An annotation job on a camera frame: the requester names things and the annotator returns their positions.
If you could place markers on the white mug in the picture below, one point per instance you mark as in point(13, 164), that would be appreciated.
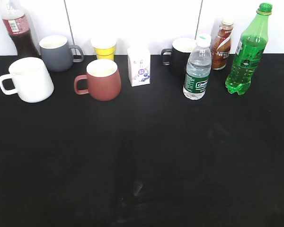
point(31, 79)

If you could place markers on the green soda bottle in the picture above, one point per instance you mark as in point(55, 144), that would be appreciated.
point(249, 51)

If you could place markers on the yellow paper cup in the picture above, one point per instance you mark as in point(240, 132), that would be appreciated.
point(104, 47)

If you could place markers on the cola bottle red label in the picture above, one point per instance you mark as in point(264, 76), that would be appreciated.
point(18, 28)

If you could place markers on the red mug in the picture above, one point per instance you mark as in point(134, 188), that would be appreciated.
point(103, 80)

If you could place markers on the white milk carton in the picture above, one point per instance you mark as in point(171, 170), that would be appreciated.
point(139, 66)

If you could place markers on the black mug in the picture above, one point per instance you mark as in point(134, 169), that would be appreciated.
point(176, 57)

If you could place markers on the clear water bottle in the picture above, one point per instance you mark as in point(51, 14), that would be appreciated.
point(198, 68)

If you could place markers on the brown coffee bottle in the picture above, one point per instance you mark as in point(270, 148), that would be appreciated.
point(221, 46)

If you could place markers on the grey mug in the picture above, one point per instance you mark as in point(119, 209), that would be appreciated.
point(56, 52)

